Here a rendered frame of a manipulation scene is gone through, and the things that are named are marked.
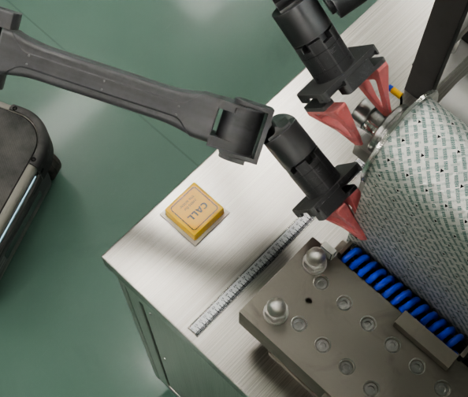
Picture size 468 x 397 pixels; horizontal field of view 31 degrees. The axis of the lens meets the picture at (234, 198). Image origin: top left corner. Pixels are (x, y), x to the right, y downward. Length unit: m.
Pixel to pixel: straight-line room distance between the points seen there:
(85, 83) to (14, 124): 1.16
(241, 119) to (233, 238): 0.31
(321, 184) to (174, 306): 0.34
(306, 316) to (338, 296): 0.06
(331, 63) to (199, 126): 0.21
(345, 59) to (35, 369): 1.47
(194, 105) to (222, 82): 1.44
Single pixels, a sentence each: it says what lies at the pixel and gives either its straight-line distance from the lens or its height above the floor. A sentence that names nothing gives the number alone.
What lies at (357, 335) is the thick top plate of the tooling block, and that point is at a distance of 1.23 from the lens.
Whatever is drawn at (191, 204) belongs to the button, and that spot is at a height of 0.92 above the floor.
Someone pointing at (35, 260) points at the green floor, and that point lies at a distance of 2.41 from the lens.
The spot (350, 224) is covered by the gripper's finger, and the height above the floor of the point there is 1.10.
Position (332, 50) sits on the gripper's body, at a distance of 1.07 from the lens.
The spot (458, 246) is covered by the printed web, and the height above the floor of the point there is 1.24.
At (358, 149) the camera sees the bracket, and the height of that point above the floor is 1.13.
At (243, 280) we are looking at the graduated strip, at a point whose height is 0.90.
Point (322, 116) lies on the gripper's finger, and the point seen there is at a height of 1.25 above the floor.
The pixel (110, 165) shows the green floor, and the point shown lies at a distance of 2.49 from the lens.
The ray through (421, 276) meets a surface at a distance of 1.21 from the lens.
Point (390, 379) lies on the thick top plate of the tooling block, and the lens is 1.22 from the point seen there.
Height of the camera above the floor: 2.21
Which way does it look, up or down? 66 degrees down
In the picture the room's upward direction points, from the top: straight up
